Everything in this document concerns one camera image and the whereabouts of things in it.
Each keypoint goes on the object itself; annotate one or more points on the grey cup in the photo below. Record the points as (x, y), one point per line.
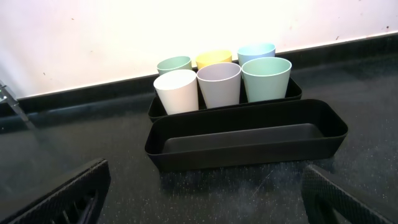
(219, 90)

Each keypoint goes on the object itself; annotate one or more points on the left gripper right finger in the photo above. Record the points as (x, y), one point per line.
(335, 202)

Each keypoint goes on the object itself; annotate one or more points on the green cup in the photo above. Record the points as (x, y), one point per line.
(174, 63)
(265, 84)

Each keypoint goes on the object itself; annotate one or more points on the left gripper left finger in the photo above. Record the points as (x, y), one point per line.
(62, 199)

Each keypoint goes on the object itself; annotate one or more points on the black tray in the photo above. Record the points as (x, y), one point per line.
(248, 155)
(155, 112)

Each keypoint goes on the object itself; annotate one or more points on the yellow cup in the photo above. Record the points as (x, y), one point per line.
(214, 57)

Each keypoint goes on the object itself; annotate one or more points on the pink cup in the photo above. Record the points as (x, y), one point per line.
(177, 93)

